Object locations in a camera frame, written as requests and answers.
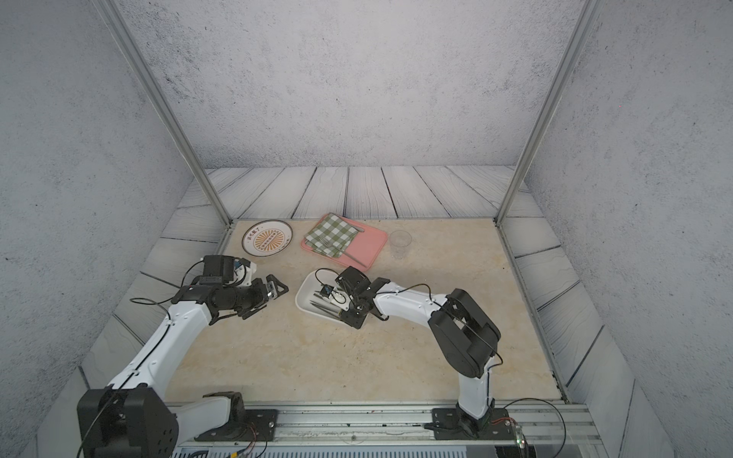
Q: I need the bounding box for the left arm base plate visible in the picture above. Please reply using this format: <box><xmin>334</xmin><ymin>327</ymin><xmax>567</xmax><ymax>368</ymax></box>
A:
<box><xmin>195</xmin><ymin>410</ymin><xmax>279</xmax><ymax>444</ymax></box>

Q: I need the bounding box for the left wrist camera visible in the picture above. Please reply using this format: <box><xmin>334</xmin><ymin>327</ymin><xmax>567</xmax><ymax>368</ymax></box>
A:
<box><xmin>265</xmin><ymin>274</ymin><xmax>289</xmax><ymax>301</ymax></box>

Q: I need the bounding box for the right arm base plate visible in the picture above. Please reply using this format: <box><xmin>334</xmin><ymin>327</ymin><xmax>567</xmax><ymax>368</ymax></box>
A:
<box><xmin>424</xmin><ymin>406</ymin><xmax>515</xmax><ymax>441</ymax></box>

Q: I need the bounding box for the metal base rail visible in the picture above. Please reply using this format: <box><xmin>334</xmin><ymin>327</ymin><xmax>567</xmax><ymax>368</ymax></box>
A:
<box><xmin>159</xmin><ymin>402</ymin><xmax>602</xmax><ymax>458</ymax></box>

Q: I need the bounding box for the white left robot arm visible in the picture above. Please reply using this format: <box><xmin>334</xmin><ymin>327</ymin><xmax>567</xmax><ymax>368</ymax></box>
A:
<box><xmin>76</xmin><ymin>282</ymin><xmax>278</xmax><ymax>457</ymax></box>

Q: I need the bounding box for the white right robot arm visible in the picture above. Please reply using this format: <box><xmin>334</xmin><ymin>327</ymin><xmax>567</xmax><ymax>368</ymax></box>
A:
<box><xmin>336</xmin><ymin>273</ymin><xmax>503</xmax><ymax>423</ymax></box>

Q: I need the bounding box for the clear plastic cup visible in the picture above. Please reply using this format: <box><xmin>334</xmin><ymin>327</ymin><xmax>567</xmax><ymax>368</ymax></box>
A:
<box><xmin>389</xmin><ymin>230</ymin><xmax>412</xmax><ymax>260</ymax></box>

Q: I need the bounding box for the white rectangular storage box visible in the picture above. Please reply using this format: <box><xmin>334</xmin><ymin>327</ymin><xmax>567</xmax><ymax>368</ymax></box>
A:
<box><xmin>295</xmin><ymin>267</ymin><xmax>375</xmax><ymax>329</ymax></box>

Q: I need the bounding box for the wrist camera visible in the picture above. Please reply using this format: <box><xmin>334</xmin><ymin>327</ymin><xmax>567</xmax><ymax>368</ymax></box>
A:
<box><xmin>334</xmin><ymin>266</ymin><xmax>370</xmax><ymax>298</ymax></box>
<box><xmin>265</xmin><ymin>274</ymin><xmax>289</xmax><ymax>301</ymax></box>

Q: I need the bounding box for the green checkered cloth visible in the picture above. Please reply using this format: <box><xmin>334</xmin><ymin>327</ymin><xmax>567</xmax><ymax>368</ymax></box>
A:
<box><xmin>305</xmin><ymin>213</ymin><xmax>362</xmax><ymax>258</ymax></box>

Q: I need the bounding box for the aluminium frame post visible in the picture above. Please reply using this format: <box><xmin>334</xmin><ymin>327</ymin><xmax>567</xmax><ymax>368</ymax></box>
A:
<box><xmin>93</xmin><ymin>0</ymin><xmax>233</xmax><ymax>228</ymax></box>
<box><xmin>494</xmin><ymin>0</ymin><xmax>603</xmax><ymax>228</ymax></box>

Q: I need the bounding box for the yellow black file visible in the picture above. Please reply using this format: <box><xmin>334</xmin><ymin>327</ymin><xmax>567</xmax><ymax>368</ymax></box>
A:
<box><xmin>312</xmin><ymin>292</ymin><xmax>337</xmax><ymax>306</ymax></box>
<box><xmin>310</xmin><ymin>302</ymin><xmax>340</xmax><ymax>320</ymax></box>

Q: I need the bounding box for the right aluminium frame post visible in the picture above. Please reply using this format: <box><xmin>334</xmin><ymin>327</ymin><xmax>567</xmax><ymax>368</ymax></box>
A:
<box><xmin>494</xmin><ymin>0</ymin><xmax>603</xmax><ymax>228</ymax></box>

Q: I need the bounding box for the pink plastic tray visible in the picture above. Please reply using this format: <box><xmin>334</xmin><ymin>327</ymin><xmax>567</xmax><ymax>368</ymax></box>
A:
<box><xmin>300</xmin><ymin>217</ymin><xmax>387</xmax><ymax>271</ymax></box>

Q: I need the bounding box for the left aluminium frame post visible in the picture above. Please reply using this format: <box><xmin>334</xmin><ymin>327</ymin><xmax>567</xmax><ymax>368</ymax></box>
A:
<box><xmin>93</xmin><ymin>0</ymin><xmax>233</xmax><ymax>228</ymax></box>

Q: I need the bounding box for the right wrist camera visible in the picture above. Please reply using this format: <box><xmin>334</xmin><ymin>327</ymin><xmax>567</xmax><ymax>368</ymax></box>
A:
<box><xmin>334</xmin><ymin>266</ymin><xmax>370</xmax><ymax>298</ymax></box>

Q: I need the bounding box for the round patterned plate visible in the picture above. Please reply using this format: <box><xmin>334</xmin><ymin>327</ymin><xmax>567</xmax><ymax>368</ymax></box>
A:
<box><xmin>242</xmin><ymin>219</ymin><xmax>293</xmax><ymax>257</ymax></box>

